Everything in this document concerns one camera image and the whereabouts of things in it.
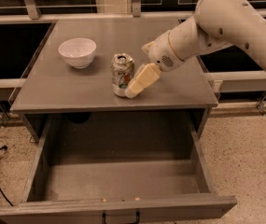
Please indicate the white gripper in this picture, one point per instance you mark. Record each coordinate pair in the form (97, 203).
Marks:
(160, 52)

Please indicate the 7up soda can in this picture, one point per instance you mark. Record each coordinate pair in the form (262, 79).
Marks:
(122, 68)

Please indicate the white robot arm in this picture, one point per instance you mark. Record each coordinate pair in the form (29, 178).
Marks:
(215, 25)

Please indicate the grey cabinet with top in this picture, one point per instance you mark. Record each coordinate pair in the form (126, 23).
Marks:
(53, 86)

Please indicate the open grey top drawer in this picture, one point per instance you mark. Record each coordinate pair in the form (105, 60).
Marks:
(148, 161)

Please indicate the white ceramic bowl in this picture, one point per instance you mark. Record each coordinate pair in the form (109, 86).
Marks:
(78, 52)

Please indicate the black drawer handle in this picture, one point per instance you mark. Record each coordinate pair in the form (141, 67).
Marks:
(121, 218)

